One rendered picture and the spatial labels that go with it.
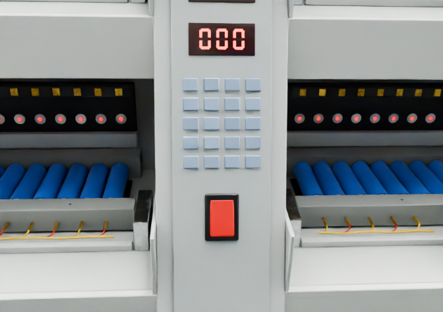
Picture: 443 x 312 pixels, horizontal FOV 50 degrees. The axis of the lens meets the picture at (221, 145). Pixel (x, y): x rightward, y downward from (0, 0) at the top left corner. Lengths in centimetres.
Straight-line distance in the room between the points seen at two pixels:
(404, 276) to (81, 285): 25
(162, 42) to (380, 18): 16
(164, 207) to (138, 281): 6
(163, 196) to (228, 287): 8
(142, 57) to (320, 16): 13
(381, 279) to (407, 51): 17
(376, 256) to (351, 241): 2
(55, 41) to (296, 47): 17
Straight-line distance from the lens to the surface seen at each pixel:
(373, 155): 53
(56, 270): 40
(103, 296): 37
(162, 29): 34
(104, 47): 35
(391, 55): 38
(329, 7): 40
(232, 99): 33
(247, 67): 34
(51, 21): 36
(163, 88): 34
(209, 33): 33
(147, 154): 54
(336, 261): 40
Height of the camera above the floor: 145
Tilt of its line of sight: 5 degrees down
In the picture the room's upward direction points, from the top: straight up
